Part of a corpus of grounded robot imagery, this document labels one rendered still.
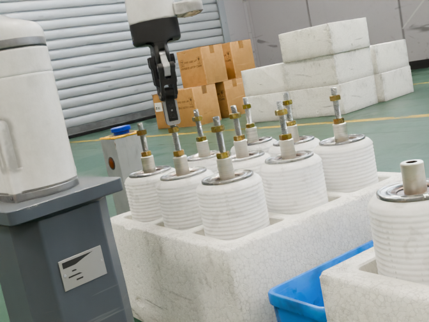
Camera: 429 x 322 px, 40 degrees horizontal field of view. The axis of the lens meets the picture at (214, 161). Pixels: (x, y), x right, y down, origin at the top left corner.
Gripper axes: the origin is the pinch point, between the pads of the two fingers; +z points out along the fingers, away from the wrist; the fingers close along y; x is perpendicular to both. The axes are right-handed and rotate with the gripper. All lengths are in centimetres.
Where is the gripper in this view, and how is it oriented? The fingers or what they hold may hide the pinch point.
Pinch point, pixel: (171, 112)
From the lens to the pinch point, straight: 93.3
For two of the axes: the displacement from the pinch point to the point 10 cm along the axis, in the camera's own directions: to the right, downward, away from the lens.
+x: 9.7, -2.1, 1.6
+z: 1.8, 9.7, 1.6
